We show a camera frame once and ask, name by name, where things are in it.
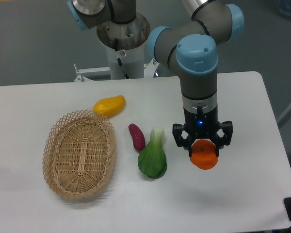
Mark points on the yellow mango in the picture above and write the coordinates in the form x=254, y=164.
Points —
x=110, y=107

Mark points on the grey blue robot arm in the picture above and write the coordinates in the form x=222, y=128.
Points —
x=189, y=52

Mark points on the purple sweet potato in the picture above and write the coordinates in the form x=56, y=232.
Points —
x=138, y=138

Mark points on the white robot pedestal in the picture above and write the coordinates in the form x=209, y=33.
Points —
x=125, y=46

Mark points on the woven wicker basket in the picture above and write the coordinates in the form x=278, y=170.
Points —
x=79, y=155

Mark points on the blue object top right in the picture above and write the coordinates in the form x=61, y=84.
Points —
x=284, y=7

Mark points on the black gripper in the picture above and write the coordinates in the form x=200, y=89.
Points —
x=202, y=127

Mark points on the green bok choy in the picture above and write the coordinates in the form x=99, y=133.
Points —
x=152, y=160

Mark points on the orange fruit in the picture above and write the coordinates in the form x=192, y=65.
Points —
x=203, y=154

